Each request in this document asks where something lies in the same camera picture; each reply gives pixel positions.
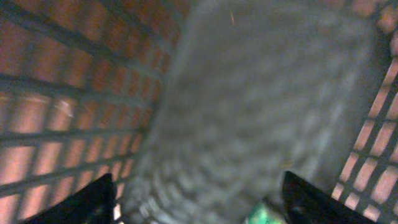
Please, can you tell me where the grey plastic mesh basket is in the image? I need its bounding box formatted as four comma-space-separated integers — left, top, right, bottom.
1, 1, 397, 223

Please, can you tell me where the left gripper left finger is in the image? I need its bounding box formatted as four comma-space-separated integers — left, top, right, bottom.
23, 173, 116, 224

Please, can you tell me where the small teal tissue pack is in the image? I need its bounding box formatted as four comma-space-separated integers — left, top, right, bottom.
243, 202, 287, 224

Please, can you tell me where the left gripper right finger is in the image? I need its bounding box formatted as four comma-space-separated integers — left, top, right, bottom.
282, 171, 376, 224

